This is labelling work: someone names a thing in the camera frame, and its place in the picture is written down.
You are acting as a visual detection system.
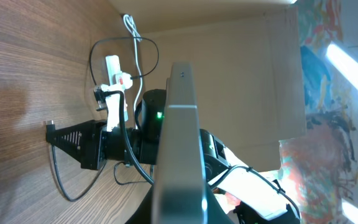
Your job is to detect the white USB charger plug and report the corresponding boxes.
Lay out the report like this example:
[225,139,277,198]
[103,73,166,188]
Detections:
[113,72,133,91]

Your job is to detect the ceiling light strip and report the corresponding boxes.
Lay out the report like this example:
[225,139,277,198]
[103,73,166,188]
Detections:
[326,42,358,91]

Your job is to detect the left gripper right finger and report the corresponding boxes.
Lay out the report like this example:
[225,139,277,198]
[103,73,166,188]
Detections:
[206,185,233,224]

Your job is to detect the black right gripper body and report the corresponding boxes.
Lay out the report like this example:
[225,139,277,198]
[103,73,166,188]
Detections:
[80,120,132,170]

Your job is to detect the colourful painted wall poster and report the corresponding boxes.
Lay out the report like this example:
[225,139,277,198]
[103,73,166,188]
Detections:
[277,0,358,223]

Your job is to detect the white power strip cord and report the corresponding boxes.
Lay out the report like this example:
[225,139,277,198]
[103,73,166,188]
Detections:
[122,13,144,113]

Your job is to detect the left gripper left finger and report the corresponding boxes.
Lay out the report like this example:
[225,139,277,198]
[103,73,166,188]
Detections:
[125,187,154,224]

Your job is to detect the white power strip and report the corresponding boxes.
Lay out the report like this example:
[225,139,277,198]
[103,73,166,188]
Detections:
[105,55,122,85]

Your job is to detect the black right camera cable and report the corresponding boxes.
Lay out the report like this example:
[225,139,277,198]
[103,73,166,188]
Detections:
[103,90,301,218]

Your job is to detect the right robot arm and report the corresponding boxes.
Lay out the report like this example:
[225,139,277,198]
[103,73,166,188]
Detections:
[46,89,301,223]

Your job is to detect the teal screen Samsung smartphone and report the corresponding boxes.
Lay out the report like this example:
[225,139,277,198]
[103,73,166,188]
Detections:
[151,62,208,223]

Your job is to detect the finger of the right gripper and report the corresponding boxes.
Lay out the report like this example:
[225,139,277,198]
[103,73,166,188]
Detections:
[46,121,88,162]

